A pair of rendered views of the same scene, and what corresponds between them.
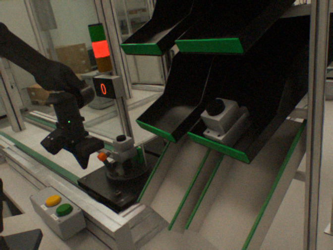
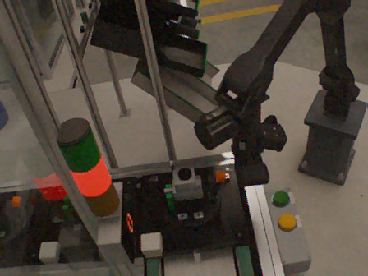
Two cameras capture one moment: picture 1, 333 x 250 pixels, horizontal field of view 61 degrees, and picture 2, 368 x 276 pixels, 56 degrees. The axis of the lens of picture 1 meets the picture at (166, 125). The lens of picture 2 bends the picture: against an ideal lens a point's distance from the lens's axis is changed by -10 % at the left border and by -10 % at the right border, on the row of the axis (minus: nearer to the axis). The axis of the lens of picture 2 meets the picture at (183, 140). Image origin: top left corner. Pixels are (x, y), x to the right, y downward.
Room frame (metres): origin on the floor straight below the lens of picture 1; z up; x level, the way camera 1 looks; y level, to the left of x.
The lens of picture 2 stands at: (1.16, 0.53, 1.71)
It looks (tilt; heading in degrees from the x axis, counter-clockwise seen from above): 44 degrees down; 225
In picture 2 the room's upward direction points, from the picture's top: 10 degrees counter-clockwise
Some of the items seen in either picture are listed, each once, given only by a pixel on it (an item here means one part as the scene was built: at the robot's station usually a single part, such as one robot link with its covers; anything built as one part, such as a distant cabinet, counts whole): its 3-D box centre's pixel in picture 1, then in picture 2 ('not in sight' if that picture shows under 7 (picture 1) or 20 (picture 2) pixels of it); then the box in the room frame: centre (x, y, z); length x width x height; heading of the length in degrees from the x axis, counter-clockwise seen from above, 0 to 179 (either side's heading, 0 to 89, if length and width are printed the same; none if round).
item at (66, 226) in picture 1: (56, 210); (286, 229); (0.70, 0.36, 0.93); 0.21 x 0.07 x 0.06; 42
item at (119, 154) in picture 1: (126, 145); (181, 183); (0.79, 0.13, 1.06); 0.08 x 0.04 x 0.07; 132
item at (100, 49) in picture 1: (100, 48); (89, 172); (1.00, 0.18, 1.33); 0.05 x 0.05 x 0.05
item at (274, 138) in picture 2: (56, 139); (269, 133); (0.65, 0.27, 1.17); 0.07 x 0.07 x 0.06; 41
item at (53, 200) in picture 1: (53, 201); (287, 223); (0.70, 0.36, 0.96); 0.04 x 0.04 x 0.02
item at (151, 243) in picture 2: not in sight; (152, 245); (0.92, 0.13, 0.97); 0.05 x 0.05 x 0.04; 42
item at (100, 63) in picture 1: (104, 63); (99, 194); (1.00, 0.18, 1.28); 0.05 x 0.05 x 0.05
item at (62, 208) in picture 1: (64, 210); (280, 199); (0.65, 0.31, 0.96); 0.04 x 0.04 x 0.02
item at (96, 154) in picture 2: (97, 33); (78, 147); (1.00, 0.18, 1.38); 0.05 x 0.05 x 0.05
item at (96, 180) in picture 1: (129, 175); (191, 208); (0.78, 0.14, 0.96); 0.24 x 0.24 x 0.02; 42
